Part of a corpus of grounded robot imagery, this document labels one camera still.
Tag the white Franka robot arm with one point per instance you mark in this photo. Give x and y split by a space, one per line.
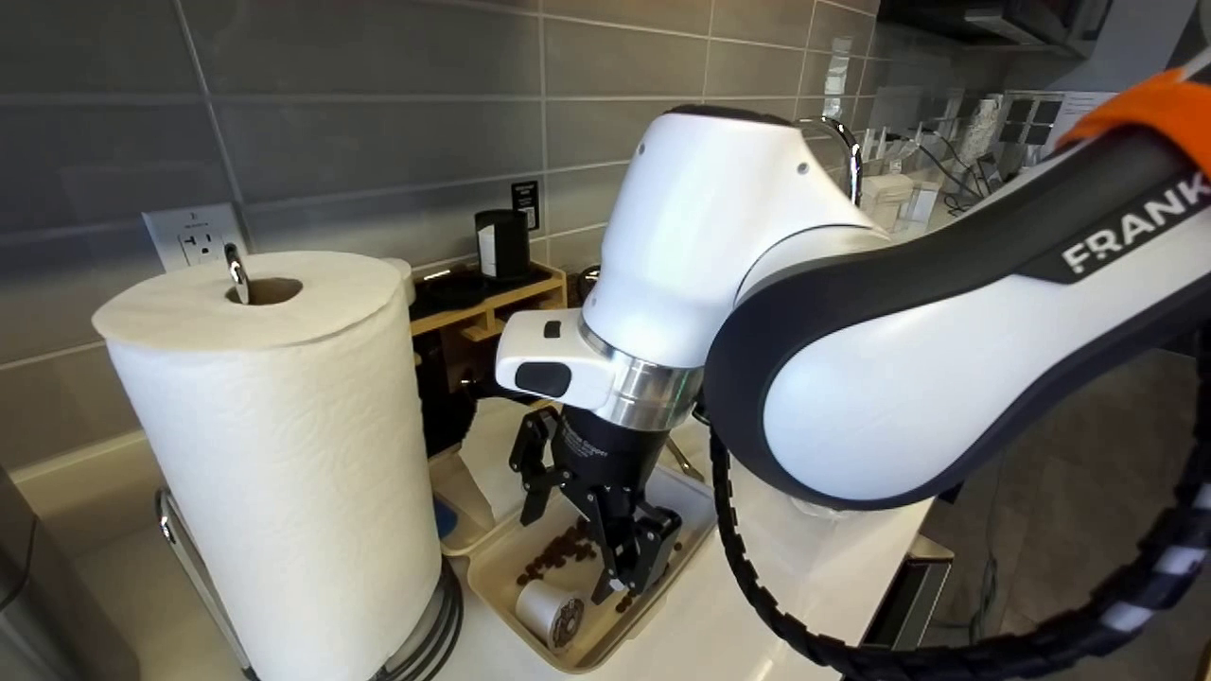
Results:
884 379

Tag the wooden organizer box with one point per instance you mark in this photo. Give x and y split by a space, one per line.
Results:
484 313

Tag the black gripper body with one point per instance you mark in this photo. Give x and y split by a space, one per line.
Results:
607 461

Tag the small blue object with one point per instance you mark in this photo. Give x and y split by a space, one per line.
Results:
444 520

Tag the coffee bean pile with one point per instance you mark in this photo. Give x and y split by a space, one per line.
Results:
554 553

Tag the metal paper towel holder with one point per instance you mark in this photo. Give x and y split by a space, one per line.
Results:
435 625

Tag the beige take-away food container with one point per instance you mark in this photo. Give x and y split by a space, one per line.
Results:
505 572

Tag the black wall switch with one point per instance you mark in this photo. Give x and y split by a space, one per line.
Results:
522 207

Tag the white paper towel roll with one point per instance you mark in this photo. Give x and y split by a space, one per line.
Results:
279 439

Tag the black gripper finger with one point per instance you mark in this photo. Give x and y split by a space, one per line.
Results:
531 472
640 553

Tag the white wall outlet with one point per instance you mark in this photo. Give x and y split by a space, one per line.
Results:
190 237

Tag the stainless steel appliance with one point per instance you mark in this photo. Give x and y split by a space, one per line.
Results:
52 606

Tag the chrome faucet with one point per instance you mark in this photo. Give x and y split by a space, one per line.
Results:
853 158

